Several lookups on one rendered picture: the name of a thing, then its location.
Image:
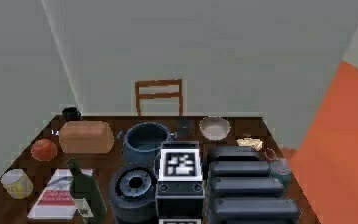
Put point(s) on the brown bread loaf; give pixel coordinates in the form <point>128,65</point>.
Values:
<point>86,136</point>

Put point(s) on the dark brown wooden table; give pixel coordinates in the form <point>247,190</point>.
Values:
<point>100,160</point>

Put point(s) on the brown wooden chair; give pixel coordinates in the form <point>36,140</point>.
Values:
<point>158,95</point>

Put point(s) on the red tomato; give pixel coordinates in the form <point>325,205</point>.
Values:
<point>44,149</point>

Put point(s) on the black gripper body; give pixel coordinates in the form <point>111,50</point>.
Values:
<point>133,193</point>

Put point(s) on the pale yellow cup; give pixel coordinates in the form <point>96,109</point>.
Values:
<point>17,184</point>

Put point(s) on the black mug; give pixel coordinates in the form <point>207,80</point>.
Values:
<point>70,113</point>

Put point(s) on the dark green glass bottle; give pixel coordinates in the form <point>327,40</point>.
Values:
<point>87,190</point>

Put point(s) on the blue cooking pot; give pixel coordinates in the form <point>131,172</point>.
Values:
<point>143,140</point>

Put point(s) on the white bowl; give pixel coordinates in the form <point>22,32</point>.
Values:
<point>215,128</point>

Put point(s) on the red and white book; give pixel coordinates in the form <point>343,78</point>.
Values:
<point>55,196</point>

